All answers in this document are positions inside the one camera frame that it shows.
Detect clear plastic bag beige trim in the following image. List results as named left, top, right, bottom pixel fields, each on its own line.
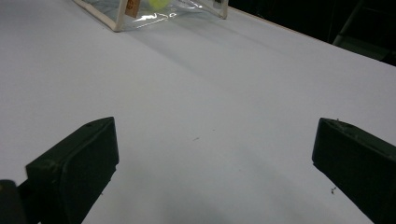
left=73, top=0, right=230, bottom=34

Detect black folding chair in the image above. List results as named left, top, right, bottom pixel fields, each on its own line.
left=332, top=0, right=396, bottom=64

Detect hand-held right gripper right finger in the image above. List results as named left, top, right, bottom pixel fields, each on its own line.
left=311, top=117, right=396, bottom=224

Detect yellow shuttlecock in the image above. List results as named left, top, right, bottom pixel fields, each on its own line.
left=148, top=0, right=172, bottom=9

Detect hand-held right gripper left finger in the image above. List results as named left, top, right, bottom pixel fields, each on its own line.
left=25, top=116, right=120, bottom=224

